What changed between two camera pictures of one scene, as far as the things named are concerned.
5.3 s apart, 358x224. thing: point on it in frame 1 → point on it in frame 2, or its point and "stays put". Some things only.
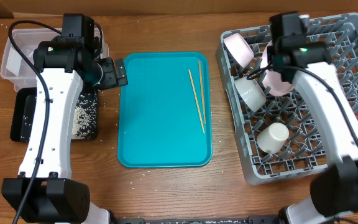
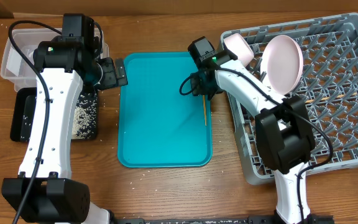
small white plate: [238, 49] stays put
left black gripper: [111, 79] stays put
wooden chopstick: [200, 115] → [309, 101]
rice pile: [85, 120] stays put
